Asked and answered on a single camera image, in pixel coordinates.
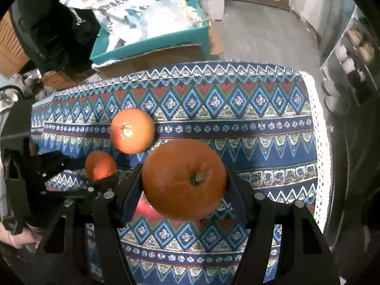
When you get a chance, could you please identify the white rice bag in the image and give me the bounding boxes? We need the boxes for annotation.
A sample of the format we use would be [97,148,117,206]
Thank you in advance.
[59,0,158,33]

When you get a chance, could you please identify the wooden drawer box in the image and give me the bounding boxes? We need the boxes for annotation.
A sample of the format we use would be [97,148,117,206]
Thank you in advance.
[40,68,78,91]

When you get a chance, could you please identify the black coat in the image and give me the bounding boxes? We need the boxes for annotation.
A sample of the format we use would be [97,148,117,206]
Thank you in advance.
[9,0,101,75]

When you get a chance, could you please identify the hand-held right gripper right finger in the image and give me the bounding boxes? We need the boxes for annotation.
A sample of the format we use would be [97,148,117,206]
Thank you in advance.
[226,169,342,285]

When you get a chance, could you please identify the large orange with green stem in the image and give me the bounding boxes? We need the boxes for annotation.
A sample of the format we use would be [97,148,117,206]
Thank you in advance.
[142,138,228,222]

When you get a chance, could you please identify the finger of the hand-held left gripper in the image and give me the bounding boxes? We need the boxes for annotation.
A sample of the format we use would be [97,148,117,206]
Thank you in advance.
[42,175,121,202]
[30,151,88,181]

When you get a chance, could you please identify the clear plastic bag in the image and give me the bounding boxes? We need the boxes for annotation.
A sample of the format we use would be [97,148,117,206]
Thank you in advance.
[142,0,208,36]

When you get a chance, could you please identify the wooden louvered cabinet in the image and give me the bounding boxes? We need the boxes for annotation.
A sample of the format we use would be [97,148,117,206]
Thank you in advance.
[0,12,30,75]

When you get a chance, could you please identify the patterned blue tablecloth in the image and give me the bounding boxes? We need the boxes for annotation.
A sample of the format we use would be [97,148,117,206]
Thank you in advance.
[30,61,331,285]

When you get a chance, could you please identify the red apple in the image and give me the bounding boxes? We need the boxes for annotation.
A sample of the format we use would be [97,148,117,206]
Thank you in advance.
[135,192,167,222]

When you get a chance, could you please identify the small tangerine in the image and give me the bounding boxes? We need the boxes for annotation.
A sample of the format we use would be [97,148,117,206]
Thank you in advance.
[85,151,118,182]

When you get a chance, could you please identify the white shoe rack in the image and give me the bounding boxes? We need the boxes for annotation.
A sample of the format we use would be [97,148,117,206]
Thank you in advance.
[319,4,380,116]

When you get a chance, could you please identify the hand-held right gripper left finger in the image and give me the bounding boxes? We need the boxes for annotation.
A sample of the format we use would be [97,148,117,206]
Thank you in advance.
[34,163,143,285]

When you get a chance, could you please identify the person's left hand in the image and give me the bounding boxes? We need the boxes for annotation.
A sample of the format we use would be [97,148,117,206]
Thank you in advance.
[0,220,43,250]

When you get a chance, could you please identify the rows of shoes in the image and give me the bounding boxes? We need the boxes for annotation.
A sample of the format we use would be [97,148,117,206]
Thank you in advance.
[322,27,376,113]

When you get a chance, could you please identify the white door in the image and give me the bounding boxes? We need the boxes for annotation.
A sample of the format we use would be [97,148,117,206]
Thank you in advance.
[292,0,355,40]

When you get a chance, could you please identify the teal box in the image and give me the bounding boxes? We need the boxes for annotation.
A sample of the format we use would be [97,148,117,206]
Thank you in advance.
[90,0,210,64]

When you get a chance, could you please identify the brown cardboard box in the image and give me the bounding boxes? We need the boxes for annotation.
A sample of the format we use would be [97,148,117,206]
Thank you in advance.
[92,33,224,79]

